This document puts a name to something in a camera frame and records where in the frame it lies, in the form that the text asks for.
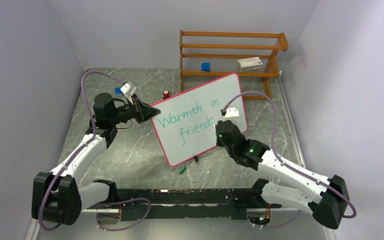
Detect white red box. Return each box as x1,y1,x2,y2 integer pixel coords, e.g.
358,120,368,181
237,56,263,71

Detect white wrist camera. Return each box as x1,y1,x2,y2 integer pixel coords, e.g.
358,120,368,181
223,106,240,123
120,81,137,97

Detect pink-framed whiteboard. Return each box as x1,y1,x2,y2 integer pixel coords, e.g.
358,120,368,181
151,73,248,167

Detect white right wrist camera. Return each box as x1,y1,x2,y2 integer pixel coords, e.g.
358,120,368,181
223,106,240,123

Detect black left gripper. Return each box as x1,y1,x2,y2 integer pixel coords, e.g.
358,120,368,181
110,94,160,125

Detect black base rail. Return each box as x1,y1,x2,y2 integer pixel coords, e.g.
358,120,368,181
92,188,281,222

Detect orange wooden rack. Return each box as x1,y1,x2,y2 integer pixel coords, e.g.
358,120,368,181
179,30,289,98

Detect blue eraser block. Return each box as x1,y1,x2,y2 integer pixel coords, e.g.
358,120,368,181
114,87,124,96

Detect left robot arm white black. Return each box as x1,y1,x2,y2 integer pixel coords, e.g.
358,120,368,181
31,93,161,231

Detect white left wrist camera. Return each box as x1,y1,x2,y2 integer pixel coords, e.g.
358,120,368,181
120,81,137,97

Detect aluminium frame rail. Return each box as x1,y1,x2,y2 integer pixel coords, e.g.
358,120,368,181
25,203,100,240

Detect blue object on rack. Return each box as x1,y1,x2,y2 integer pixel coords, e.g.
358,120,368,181
200,62,211,72

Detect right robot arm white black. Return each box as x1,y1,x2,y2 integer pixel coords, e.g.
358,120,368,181
215,120,350,230

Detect green marker cap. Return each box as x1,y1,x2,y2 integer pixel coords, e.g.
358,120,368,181
179,166,187,175

